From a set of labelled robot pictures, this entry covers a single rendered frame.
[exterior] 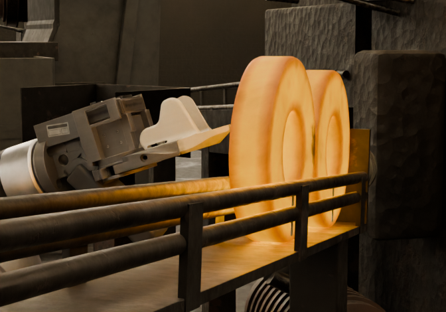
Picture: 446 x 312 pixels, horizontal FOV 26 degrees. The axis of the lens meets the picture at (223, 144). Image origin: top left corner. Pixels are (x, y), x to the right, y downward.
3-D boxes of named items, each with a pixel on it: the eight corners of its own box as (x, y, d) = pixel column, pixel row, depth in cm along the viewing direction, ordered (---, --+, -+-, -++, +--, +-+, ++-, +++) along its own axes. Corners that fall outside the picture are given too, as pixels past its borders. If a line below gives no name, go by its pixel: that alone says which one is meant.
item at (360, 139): (367, 230, 103) (371, 129, 103) (366, 230, 103) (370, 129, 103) (300, 226, 106) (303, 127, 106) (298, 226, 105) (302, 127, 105)
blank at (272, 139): (319, 65, 88) (283, 64, 89) (272, 48, 74) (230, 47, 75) (312, 234, 88) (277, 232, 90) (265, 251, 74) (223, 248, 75)
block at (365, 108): (421, 226, 132) (425, 50, 129) (450, 238, 124) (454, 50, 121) (348, 231, 129) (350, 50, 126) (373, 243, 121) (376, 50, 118)
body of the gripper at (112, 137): (118, 95, 99) (20, 128, 103) (143, 176, 99) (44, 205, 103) (148, 91, 106) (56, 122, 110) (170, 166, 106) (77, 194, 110)
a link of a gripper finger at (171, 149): (170, 141, 97) (95, 164, 100) (175, 156, 97) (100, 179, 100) (188, 137, 101) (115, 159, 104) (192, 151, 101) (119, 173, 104)
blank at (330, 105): (353, 76, 103) (322, 76, 104) (319, 64, 88) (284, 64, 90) (348, 221, 103) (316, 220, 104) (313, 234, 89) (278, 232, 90)
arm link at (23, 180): (12, 217, 105) (49, 204, 112) (47, 206, 103) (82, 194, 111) (-9, 151, 105) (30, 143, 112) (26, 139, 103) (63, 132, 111)
